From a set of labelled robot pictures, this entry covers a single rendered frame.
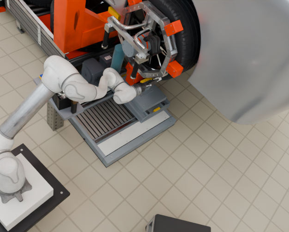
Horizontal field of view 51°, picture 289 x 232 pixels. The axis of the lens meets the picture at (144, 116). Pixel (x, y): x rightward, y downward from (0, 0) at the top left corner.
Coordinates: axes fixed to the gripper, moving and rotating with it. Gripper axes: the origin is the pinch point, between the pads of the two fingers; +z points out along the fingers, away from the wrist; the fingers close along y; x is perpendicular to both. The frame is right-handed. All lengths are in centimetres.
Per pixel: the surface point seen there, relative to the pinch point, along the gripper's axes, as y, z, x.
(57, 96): -29, -69, 13
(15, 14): -147, -34, 82
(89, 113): -63, -35, -19
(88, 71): -53, -26, 17
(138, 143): -26, -17, -52
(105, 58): -52, -7, 23
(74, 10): -26, -35, 65
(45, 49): -107, -34, 43
